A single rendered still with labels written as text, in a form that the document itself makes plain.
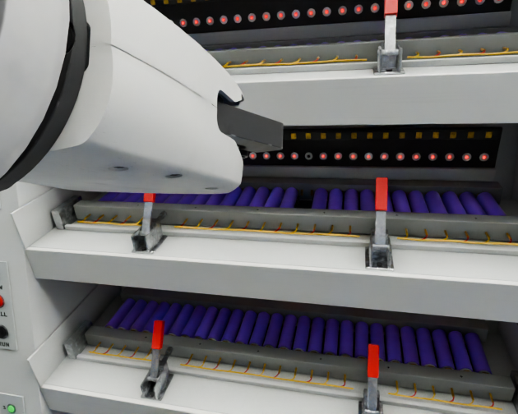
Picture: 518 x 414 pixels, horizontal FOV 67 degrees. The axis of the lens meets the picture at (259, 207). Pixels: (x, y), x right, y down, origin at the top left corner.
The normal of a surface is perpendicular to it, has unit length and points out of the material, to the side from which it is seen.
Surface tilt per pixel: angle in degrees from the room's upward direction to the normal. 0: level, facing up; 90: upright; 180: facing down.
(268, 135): 84
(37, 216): 90
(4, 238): 90
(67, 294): 90
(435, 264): 17
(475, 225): 107
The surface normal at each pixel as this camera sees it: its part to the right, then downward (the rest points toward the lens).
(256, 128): 0.75, 0.01
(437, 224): -0.22, 0.44
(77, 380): -0.07, -0.89
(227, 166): 0.94, 0.18
